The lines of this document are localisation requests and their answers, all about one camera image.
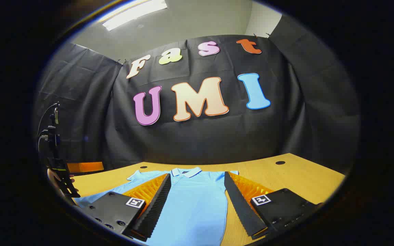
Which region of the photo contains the light blue T-shirt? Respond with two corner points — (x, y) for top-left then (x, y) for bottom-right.
(75, 167), (240, 246)

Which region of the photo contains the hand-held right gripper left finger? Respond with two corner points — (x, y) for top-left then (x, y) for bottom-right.
(79, 173), (172, 242)

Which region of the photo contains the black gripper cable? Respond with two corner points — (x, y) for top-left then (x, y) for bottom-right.
(37, 102), (59, 146)

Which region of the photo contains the black backdrop cloth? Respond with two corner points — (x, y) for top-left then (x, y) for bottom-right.
(35, 15), (360, 175)

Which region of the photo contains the ceiling light panel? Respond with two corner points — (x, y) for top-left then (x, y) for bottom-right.
(98, 0), (168, 31)

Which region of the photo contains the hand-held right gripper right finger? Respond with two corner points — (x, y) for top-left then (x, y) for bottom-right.
(224, 171), (325, 240)

